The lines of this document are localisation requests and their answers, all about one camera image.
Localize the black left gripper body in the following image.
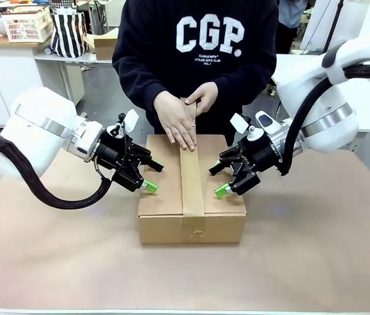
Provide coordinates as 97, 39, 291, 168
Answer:
94, 125, 154, 194

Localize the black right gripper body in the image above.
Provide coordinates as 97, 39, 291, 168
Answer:
218, 129, 284, 196

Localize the brown cardboard shipping box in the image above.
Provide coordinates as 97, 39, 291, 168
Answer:
136, 133, 249, 245

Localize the brown packing tape strip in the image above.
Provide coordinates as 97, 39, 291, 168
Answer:
179, 96, 206, 244

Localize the person's left forearm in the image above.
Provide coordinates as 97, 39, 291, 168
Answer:
216, 45, 278, 106

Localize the person's right forearm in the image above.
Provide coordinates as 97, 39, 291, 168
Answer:
112, 45, 170, 112

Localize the small brown cardboard box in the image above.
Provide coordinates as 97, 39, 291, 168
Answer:
93, 35, 119, 61

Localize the person's right hand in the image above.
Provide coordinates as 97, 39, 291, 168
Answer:
152, 91, 198, 152

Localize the person's left hand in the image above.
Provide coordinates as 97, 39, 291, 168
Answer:
184, 81, 219, 118

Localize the white folding table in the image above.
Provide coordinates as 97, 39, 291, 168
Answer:
34, 49, 115, 106

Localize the person in black sweatshirt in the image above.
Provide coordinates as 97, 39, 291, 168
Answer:
112, 0, 278, 147

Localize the open white paper carton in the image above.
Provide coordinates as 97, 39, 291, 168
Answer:
83, 27, 120, 50

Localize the black white striped bag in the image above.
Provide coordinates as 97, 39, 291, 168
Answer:
50, 9, 88, 59

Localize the bystander in blue shirt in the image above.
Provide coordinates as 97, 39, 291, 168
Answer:
276, 0, 309, 56

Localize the black stand pole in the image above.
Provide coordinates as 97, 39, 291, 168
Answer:
321, 0, 344, 56

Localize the white plastic crate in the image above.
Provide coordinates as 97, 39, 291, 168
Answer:
1, 5, 54, 44

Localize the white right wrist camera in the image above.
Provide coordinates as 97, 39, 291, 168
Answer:
230, 112, 255, 136

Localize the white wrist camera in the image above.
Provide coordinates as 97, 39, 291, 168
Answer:
230, 112, 255, 136
107, 108, 140, 138

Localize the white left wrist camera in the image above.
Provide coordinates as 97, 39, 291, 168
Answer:
107, 108, 140, 138

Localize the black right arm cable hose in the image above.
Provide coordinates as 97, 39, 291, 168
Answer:
278, 58, 370, 178

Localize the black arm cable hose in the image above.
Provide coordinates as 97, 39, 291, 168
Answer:
0, 127, 114, 211
278, 58, 370, 178

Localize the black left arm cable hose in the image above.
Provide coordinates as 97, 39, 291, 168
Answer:
0, 127, 114, 211

